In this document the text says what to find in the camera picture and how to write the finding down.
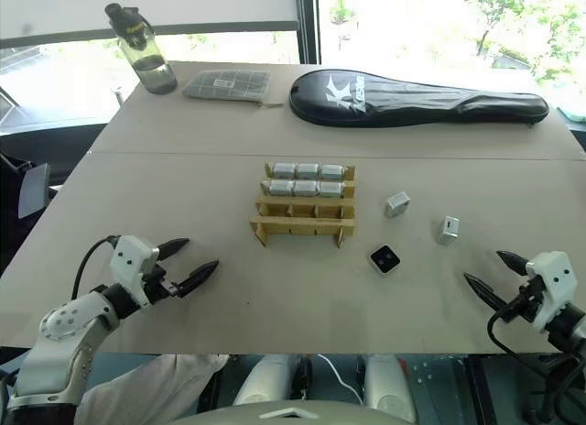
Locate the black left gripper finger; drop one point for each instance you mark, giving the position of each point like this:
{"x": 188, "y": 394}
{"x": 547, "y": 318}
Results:
{"x": 199, "y": 276}
{"x": 174, "y": 247}

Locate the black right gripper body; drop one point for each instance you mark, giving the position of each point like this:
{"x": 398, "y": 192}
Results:
{"x": 526, "y": 301}

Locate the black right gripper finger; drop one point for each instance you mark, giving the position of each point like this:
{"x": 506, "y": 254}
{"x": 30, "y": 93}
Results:
{"x": 513, "y": 261}
{"x": 483, "y": 292}

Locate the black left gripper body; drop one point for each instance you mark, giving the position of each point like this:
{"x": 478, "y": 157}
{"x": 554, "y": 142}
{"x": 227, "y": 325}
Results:
{"x": 158, "y": 285}

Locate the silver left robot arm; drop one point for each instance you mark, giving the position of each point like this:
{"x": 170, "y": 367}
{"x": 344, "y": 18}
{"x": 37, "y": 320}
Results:
{"x": 68, "y": 324}

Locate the white cloth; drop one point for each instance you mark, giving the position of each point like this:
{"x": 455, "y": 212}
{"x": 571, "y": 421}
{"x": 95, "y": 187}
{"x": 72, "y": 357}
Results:
{"x": 151, "y": 384}

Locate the black square device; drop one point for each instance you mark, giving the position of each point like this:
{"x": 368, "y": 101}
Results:
{"x": 384, "y": 259}

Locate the grey perforated metal plate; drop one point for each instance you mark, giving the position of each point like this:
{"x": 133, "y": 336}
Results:
{"x": 435, "y": 388}

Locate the wooden slotted rack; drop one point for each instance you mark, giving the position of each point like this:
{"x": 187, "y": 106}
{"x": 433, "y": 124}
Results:
{"x": 302, "y": 223}

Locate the white rounded robot leg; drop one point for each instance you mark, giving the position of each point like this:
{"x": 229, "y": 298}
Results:
{"x": 389, "y": 384}
{"x": 268, "y": 379}

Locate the grey chair back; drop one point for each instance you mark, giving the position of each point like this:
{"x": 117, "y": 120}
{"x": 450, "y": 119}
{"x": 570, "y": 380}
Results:
{"x": 34, "y": 191}

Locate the teal cloth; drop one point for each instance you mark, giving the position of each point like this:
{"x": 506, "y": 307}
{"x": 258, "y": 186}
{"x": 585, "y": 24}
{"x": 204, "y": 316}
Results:
{"x": 573, "y": 114}

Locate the grey robot torso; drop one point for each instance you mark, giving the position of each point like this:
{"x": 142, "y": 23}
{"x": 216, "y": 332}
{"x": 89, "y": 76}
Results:
{"x": 293, "y": 413}

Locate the grey mesh zipper pouch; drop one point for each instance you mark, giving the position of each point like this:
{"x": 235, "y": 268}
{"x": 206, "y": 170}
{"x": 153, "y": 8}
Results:
{"x": 229, "y": 83}

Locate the clear black-capped water bottle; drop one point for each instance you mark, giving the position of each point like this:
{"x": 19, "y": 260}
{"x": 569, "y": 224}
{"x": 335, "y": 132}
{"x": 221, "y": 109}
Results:
{"x": 146, "y": 54}

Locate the black racket cover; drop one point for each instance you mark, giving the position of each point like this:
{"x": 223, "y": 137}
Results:
{"x": 389, "y": 100}

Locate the black window frame post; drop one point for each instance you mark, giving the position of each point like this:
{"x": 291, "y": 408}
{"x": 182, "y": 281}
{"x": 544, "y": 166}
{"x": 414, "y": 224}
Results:
{"x": 307, "y": 24}

